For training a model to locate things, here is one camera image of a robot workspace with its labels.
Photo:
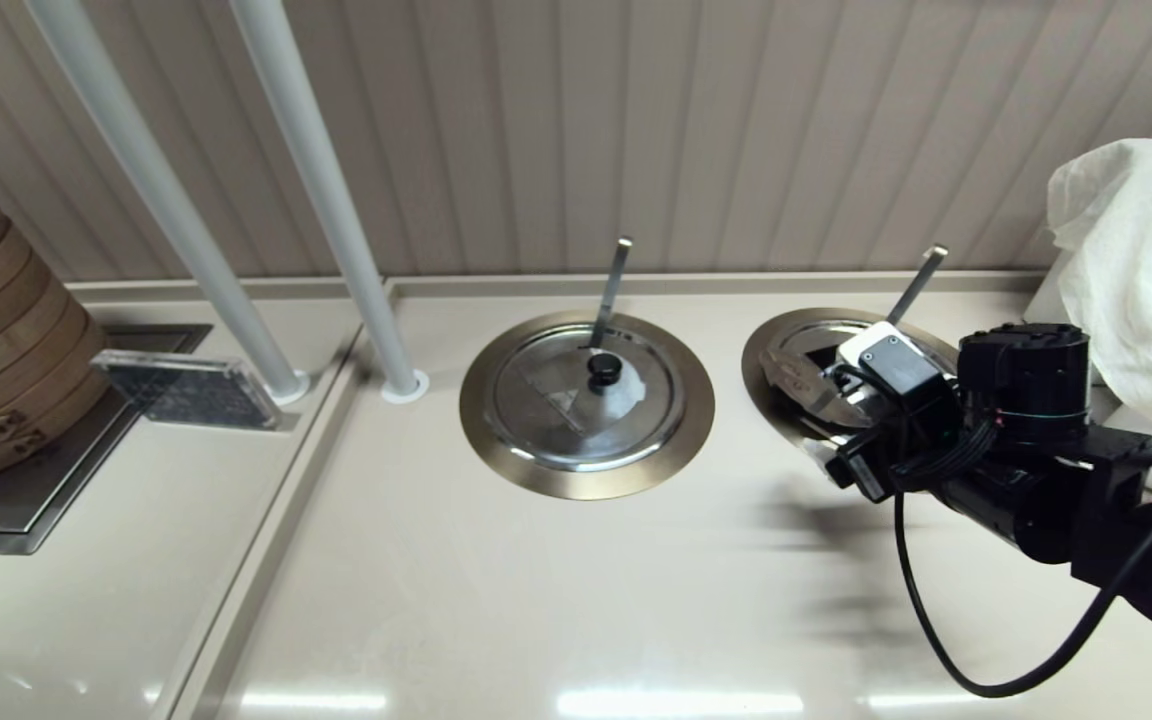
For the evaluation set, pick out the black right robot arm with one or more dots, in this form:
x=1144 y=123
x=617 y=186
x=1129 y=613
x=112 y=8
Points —
x=1026 y=390

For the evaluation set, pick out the clear acrylic sign holder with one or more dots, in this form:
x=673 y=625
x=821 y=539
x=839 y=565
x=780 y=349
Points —
x=186 y=392

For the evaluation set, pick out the bamboo steamer stack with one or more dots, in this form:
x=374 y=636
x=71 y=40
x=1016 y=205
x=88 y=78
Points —
x=6 y=330

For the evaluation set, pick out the white pole base flange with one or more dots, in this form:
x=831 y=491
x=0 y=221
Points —
x=293 y=399
x=406 y=399

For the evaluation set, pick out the white metal pole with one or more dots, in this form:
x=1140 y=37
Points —
x=136 y=150
x=316 y=150

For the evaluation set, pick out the steel hinged lid black knob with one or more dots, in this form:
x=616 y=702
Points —
x=796 y=385
x=536 y=400

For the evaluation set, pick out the dark soup pot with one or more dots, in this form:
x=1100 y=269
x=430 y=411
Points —
x=821 y=355

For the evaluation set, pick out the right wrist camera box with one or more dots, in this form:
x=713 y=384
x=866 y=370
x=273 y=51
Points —
x=891 y=360

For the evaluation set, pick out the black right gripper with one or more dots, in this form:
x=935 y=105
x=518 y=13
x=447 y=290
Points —
x=911 y=440

